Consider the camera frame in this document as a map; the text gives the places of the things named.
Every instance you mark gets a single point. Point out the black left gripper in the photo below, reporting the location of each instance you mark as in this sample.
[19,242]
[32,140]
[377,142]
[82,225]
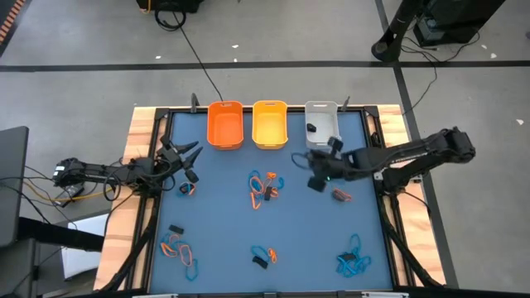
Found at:
[174,159]

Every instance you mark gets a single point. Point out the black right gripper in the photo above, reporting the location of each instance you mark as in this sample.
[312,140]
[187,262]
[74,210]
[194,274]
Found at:
[327,165]

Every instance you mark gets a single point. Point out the blue rubber band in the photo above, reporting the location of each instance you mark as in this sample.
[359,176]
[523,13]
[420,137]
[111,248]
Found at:
[187,194]
[355,244]
[165,240]
[257,249]
[251,182]
[281,182]
[364,261]
[191,271]

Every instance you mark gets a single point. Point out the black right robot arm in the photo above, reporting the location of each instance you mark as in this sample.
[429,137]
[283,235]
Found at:
[414,151]

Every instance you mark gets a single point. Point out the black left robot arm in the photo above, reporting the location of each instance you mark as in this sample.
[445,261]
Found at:
[91,170]

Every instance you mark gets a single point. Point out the orange plastic basket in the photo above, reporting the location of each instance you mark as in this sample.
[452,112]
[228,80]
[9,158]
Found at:
[225,128]

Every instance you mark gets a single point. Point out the white plastic basket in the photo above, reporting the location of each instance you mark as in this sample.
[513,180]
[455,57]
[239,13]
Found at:
[321,118]

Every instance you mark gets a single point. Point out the yellow plastic basket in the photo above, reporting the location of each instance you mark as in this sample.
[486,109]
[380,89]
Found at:
[270,128]

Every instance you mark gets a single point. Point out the black power adapter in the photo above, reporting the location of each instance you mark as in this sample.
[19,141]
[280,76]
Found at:
[74,190]

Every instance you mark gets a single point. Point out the white panel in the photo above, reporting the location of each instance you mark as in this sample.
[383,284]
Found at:
[83,248]

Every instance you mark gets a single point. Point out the black stand pole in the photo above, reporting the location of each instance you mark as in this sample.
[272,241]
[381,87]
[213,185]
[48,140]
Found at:
[391,43]

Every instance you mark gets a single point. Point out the black floor box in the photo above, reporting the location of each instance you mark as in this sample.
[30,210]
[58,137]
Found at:
[170,3]

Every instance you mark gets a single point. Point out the black desk beam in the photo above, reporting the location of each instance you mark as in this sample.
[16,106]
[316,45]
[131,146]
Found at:
[58,236]

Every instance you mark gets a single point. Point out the black side monitor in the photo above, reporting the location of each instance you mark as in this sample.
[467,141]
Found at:
[12,182]

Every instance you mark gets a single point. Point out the black equipment case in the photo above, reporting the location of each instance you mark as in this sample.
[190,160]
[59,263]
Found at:
[455,25]

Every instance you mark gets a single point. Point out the black orange striped ramp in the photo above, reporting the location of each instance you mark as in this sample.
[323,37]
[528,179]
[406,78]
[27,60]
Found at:
[8,25]

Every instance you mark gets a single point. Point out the black upright frame post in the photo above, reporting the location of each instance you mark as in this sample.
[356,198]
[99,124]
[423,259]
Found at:
[194,102]
[345,103]

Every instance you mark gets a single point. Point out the black table frame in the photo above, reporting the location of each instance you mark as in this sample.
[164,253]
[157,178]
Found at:
[296,109]

